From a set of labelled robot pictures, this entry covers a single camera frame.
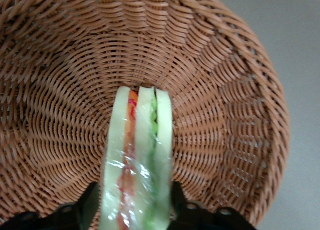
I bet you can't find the plastic-wrapped triangle sandwich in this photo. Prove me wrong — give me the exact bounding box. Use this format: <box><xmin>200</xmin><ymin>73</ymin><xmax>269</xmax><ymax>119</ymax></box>
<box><xmin>98</xmin><ymin>86</ymin><xmax>175</xmax><ymax>230</ymax></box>

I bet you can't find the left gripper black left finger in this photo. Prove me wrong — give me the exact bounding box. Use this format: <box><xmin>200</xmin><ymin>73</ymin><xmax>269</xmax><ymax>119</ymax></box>
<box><xmin>0</xmin><ymin>182</ymin><xmax>101</xmax><ymax>230</ymax></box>

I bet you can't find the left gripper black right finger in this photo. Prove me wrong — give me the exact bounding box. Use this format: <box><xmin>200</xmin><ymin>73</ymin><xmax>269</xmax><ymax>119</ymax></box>
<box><xmin>170</xmin><ymin>181</ymin><xmax>258</xmax><ymax>230</ymax></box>

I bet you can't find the round wicker basket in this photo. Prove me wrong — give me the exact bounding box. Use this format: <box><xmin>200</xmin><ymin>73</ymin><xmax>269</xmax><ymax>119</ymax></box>
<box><xmin>0</xmin><ymin>0</ymin><xmax>291</xmax><ymax>228</ymax></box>

